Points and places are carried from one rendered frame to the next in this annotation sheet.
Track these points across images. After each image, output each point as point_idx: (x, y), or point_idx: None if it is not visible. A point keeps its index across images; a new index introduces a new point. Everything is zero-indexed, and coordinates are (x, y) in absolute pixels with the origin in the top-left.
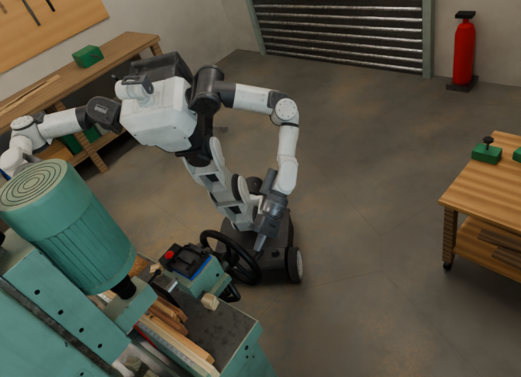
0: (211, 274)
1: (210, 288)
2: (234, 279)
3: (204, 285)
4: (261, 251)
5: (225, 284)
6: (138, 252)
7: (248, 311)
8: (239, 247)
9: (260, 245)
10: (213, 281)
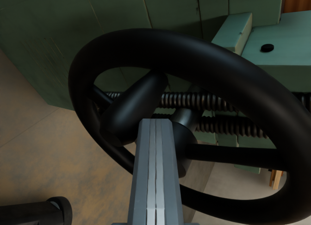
0: (298, 40)
1: (256, 32)
2: (22, 208)
3: (291, 25)
4: (127, 118)
5: (223, 34)
6: (259, 171)
7: (7, 163)
8: (300, 104)
9: (161, 145)
10: (261, 40)
